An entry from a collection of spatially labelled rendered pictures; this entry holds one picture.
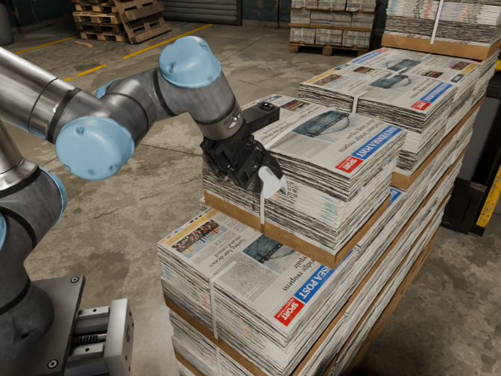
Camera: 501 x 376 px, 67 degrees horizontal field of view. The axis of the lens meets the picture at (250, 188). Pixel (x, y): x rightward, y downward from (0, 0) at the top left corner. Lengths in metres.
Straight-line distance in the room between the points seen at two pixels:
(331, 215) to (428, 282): 1.41
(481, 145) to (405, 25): 1.00
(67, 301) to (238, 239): 0.37
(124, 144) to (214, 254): 0.45
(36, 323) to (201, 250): 0.34
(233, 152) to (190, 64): 0.20
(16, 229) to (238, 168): 0.38
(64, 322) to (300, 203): 0.50
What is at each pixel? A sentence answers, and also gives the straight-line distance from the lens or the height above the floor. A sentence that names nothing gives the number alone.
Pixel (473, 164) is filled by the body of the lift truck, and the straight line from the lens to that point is 2.46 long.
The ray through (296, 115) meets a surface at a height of 1.06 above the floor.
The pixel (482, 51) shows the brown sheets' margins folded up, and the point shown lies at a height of 1.09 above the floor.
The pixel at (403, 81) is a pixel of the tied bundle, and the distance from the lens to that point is 1.26.
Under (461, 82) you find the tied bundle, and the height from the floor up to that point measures 1.06.
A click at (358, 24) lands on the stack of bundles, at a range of 5.85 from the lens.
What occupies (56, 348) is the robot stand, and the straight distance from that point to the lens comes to 0.79.
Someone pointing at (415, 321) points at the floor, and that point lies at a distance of 1.92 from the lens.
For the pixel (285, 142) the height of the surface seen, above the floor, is 1.06.
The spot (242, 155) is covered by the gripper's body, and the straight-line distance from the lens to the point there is 0.67.
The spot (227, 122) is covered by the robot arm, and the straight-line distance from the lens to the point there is 0.59.
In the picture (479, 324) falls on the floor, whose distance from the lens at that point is 2.03.
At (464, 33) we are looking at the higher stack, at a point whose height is 1.14.
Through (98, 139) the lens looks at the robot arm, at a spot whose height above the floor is 1.23.
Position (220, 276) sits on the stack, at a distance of 0.81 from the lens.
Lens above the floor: 1.41
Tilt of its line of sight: 33 degrees down
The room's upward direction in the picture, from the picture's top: straight up
